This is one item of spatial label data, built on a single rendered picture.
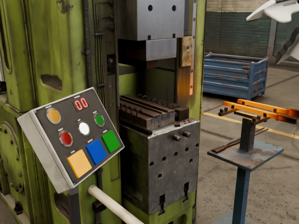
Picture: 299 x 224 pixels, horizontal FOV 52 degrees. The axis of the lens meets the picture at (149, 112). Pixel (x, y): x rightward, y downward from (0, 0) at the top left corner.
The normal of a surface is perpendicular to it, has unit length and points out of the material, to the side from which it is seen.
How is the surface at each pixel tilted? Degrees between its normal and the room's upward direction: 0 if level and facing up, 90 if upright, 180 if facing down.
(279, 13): 32
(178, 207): 90
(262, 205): 0
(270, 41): 90
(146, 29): 90
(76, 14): 90
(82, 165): 60
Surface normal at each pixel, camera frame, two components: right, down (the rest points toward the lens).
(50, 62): -0.76, 0.18
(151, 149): 0.65, 0.24
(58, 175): -0.41, 0.29
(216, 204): 0.00, -0.95
